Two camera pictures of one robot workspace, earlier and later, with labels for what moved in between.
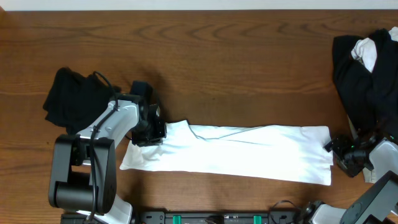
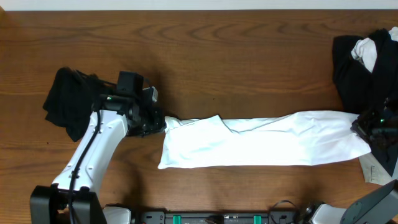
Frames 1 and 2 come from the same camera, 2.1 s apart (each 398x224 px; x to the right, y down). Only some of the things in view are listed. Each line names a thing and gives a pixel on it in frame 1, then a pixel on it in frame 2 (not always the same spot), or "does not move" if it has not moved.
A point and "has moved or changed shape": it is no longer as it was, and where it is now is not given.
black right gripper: x=337 y=144 to x=362 y=127
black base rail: x=195 y=217 does not move
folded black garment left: x=74 y=101 does not move
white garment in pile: x=365 y=49 does not move
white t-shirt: x=297 y=154 has moved or changed shape
